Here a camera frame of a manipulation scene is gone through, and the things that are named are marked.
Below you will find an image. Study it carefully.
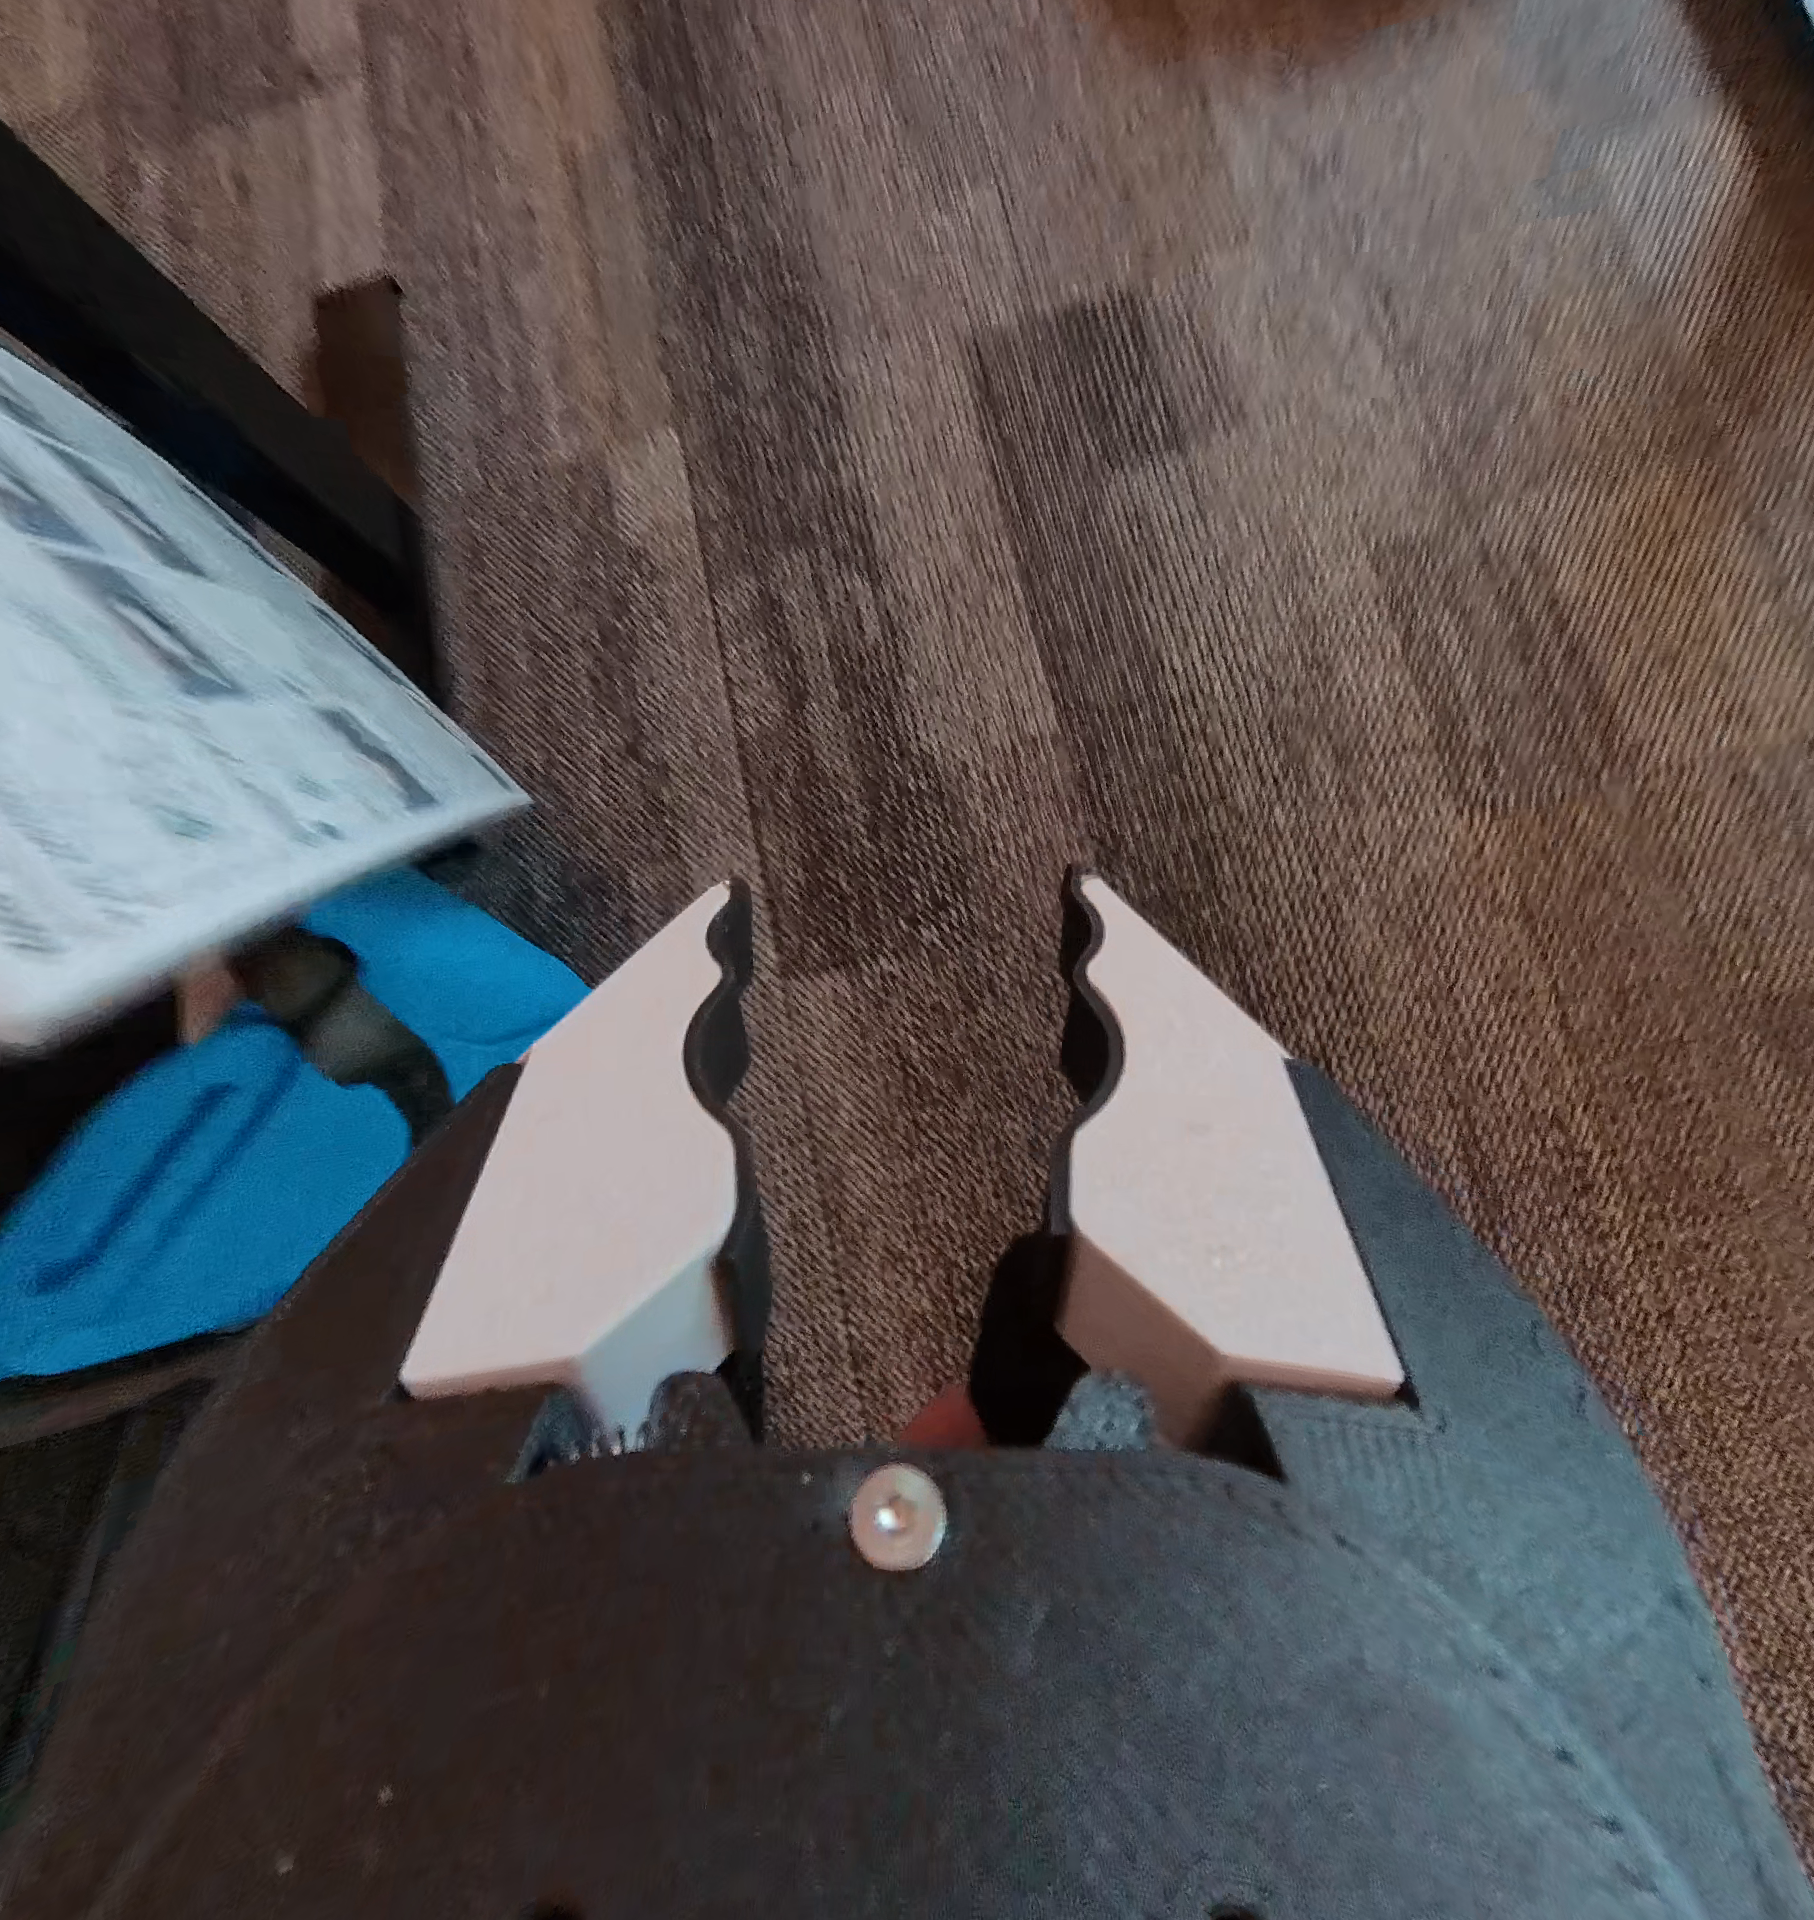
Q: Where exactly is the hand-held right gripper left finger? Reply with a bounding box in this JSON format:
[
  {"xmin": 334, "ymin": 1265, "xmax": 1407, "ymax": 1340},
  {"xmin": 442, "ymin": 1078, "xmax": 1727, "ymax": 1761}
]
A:
[{"xmin": 397, "ymin": 877, "xmax": 771, "ymax": 1446}]

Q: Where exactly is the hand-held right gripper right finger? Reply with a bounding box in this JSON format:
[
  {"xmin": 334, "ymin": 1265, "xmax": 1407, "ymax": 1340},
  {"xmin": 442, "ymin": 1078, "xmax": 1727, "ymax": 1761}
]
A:
[{"xmin": 978, "ymin": 867, "xmax": 1411, "ymax": 1454}]

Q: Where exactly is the bright blue bag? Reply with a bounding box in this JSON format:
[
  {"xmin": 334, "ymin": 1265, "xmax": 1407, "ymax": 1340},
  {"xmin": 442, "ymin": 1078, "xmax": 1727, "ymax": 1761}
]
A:
[{"xmin": 0, "ymin": 867, "xmax": 598, "ymax": 1399}]

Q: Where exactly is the black metal bar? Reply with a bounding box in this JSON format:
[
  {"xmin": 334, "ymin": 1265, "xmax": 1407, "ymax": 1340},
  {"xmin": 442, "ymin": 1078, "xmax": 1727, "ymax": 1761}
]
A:
[{"xmin": 0, "ymin": 76, "xmax": 437, "ymax": 663}]

